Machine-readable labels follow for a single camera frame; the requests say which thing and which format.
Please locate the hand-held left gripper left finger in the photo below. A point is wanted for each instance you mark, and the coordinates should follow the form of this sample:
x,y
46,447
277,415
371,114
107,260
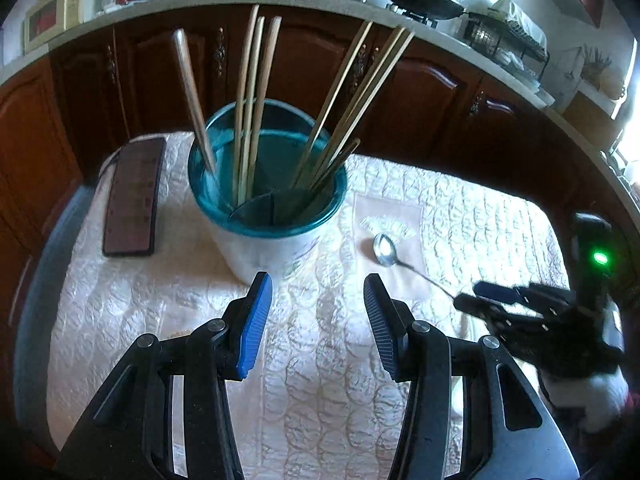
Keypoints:
x,y
257,325

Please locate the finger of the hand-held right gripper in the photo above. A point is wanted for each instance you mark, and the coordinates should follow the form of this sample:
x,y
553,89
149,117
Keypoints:
x,y
500,291
500,317

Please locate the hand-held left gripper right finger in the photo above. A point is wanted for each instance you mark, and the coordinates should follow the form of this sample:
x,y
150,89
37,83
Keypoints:
x,y
377,325

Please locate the teal and white utensil holder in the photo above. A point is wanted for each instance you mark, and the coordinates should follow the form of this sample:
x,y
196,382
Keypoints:
x,y
265,255

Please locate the metal spoon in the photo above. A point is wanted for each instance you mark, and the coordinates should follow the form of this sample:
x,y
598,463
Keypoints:
x,y
385,250

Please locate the bunch of chopsticks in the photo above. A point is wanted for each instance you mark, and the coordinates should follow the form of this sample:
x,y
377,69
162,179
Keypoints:
x,y
251,110

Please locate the person's right hand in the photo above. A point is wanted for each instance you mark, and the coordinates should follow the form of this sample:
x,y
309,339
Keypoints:
x,y
595,400

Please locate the white quilted tablecloth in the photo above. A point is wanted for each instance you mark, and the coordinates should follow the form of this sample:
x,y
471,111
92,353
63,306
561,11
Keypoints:
x,y
150,310

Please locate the black smartphone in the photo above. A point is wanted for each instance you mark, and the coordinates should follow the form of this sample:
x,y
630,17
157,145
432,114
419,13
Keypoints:
x,y
132,200

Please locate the bright window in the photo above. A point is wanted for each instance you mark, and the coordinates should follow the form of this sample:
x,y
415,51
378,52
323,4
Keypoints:
x,y
631,150

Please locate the cardboard box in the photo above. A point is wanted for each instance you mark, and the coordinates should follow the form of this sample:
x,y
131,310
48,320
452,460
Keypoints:
x,y
590,120

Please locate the dried plant in vase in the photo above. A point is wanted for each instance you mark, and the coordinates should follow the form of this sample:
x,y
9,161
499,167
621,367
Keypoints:
x,y
602,72

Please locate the black dish rack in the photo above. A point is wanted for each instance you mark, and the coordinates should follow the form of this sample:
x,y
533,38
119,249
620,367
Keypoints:
x,y
505,40

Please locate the grey kitchen countertop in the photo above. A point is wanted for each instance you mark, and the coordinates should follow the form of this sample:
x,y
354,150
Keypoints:
x,y
200,0

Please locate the cream microwave oven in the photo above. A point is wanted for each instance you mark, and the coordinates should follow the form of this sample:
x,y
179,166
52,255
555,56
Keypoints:
x,y
50,20

